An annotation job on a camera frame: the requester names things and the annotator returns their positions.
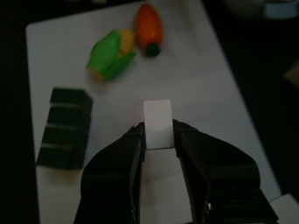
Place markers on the black sliced sushi roll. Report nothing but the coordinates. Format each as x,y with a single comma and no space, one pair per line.
66,128

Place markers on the orange toy carrot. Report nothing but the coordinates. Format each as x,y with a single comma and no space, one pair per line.
149,27

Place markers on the white cutting board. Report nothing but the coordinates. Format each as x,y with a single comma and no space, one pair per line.
129,87

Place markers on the white toy block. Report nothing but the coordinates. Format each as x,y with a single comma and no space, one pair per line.
287,208

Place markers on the toy corn cob green husk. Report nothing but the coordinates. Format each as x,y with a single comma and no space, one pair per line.
111,54

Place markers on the white sushi rice block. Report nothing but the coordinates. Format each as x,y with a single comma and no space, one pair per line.
158,124

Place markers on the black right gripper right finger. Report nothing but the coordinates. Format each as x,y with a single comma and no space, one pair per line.
222,178

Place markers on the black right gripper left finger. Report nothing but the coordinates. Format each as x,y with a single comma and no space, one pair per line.
113,172

